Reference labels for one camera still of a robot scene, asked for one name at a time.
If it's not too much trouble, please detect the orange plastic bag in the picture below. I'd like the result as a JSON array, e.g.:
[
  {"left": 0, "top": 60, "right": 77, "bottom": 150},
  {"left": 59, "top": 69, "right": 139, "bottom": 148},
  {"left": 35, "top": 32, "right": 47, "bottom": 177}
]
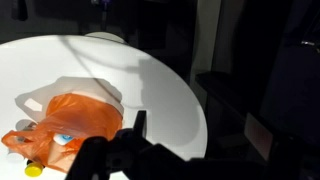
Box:
[{"left": 0, "top": 92, "right": 124, "bottom": 174}]

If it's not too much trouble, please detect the blue and white tube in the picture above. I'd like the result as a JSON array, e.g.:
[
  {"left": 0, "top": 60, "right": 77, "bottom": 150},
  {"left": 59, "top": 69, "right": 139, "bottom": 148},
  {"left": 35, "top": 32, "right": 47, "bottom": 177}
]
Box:
[{"left": 53, "top": 133, "right": 76, "bottom": 146}]

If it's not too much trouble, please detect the white round stool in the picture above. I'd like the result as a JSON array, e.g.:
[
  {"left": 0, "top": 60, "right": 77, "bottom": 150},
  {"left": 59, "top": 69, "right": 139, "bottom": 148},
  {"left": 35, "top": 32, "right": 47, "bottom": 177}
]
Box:
[{"left": 84, "top": 31, "right": 127, "bottom": 45}]

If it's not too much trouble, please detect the dark bottle with yellow cap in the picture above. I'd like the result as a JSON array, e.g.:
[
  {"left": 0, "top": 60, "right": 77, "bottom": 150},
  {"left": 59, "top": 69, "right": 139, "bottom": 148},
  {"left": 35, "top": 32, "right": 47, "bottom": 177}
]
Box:
[{"left": 24, "top": 159, "right": 45, "bottom": 178}]

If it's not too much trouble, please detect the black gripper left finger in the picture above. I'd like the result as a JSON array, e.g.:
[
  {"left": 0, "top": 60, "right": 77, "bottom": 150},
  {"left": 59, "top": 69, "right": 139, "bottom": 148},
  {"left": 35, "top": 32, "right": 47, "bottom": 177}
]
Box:
[{"left": 132, "top": 110, "right": 148, "bottom": 138}]

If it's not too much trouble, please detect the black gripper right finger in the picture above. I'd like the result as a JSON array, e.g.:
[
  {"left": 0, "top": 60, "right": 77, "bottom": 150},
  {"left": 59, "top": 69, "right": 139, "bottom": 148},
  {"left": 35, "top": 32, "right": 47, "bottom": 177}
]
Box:
[{"left": 244, "top": 112, "right": 275, "bottom": 162}]

